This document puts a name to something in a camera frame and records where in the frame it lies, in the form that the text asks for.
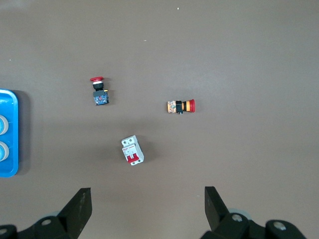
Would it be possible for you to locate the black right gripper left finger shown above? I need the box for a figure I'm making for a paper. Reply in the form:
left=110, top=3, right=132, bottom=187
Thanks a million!
left=0, top=187, right=93, bottom=239

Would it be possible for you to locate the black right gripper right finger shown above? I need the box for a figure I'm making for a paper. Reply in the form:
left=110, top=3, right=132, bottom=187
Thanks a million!
left=201, top=186, right=309, bottom=239

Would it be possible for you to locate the light blue call bell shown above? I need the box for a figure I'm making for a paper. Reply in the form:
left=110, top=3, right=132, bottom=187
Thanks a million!
left=0, top=140, right=10, bottom=162
left=0, top=114, right=9, bottom=135

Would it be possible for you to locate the red emergency button orange base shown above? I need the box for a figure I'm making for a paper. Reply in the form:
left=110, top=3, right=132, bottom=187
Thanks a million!
left=166, top=99, right=196, bottom=115

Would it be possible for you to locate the red mushroom button black base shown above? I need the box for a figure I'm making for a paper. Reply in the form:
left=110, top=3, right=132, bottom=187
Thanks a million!
left=89, top=76, right=110, bottom=106

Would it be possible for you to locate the blue plastic tray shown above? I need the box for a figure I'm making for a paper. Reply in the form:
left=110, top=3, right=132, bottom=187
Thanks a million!
left=0, top=89, right=19, bottom=178

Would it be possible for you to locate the white circuit breaker red switch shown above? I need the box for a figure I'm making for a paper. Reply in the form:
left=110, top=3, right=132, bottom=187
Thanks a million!
left=121, top=134, right=145, bottom=167

